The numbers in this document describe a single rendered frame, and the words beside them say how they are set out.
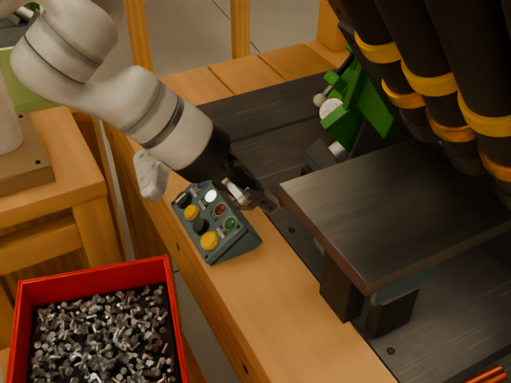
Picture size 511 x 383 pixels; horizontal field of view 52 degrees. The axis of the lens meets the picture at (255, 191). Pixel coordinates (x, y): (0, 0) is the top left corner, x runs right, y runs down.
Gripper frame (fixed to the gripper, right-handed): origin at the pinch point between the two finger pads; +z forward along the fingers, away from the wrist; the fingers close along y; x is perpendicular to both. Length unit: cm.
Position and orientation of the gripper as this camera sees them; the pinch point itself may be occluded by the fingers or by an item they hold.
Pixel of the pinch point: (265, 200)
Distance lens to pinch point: 69.7
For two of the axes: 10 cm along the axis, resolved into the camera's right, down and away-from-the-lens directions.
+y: -2.9, -5.5, 7.8
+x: -7.1, 6.8, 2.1
